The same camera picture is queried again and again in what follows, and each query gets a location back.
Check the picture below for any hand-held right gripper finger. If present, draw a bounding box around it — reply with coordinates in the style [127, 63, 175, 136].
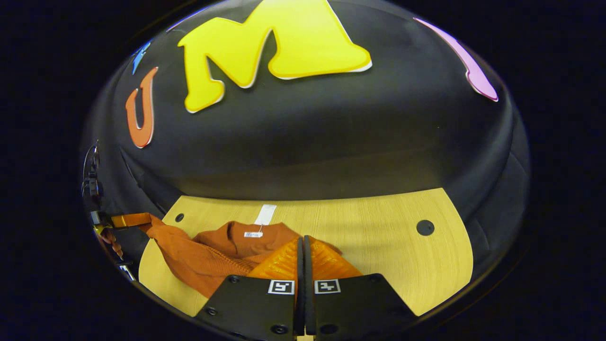
[194, 235, 304, 341]
[303, 235, 417, 341]

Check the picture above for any rust orange shirt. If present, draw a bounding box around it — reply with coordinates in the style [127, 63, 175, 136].
[140, 215, 344, 299]

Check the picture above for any white paper hang tag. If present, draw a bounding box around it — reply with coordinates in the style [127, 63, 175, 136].
[254, 204, 277, 226]

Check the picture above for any black backdrop cloth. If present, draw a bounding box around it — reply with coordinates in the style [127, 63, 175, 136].
[80, 0, 531, 285]

